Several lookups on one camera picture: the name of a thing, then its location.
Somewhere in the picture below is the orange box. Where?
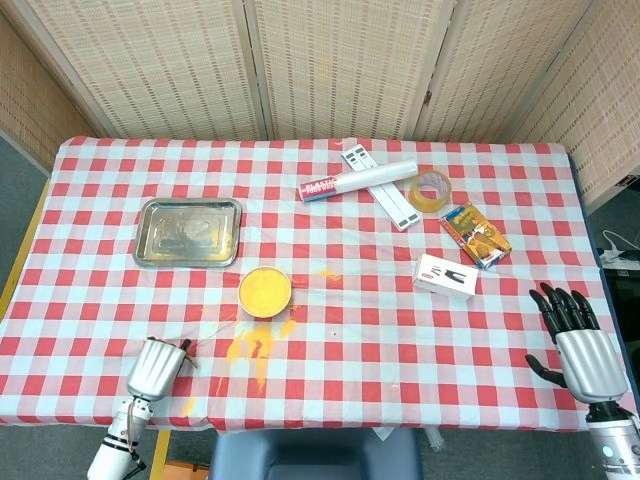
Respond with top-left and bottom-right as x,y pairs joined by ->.
163,460 -> 211,480

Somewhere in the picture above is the yellow bowl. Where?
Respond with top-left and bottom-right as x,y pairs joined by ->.
237,266 -> 294,320

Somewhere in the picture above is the plastic food wrap roll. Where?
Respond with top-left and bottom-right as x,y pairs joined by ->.
298,158 -> 419,204

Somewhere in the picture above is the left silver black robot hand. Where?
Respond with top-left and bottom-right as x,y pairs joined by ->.
125,337 -> 199,402

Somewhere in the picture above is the dark blue chair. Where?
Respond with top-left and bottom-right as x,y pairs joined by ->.
208,427 -> 424,480

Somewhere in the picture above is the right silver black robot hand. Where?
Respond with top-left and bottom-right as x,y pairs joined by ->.
524,282 -> 629,404

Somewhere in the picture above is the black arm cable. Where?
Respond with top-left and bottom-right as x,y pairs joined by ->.
127,399 -> 149,475

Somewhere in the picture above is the black equipment box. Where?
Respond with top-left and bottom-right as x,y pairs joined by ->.
602,267 -> 640,341

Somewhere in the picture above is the white stapler box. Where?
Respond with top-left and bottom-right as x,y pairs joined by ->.
412,253 -> 479,299

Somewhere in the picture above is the woven folding screen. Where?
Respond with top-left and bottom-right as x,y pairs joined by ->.
0,0 -> 640,211

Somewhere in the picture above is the red white checkered tablecloth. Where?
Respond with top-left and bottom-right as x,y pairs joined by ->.
0,135 -> 640,432

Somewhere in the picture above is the clear yellow tape roll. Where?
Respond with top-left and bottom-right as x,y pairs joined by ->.
408,169 -> 454,215

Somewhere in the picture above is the colourful crayon box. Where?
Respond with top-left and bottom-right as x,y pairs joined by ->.
439,201 -> 513,271

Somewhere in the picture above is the white power strip with cables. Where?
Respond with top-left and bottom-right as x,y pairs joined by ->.
597,228 -> 640,264

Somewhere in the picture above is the yellow powder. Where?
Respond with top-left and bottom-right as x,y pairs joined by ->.
182,319 -> 299,416

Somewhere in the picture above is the rectangular steel tray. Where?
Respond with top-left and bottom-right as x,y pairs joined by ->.
132,197 -> 244,270

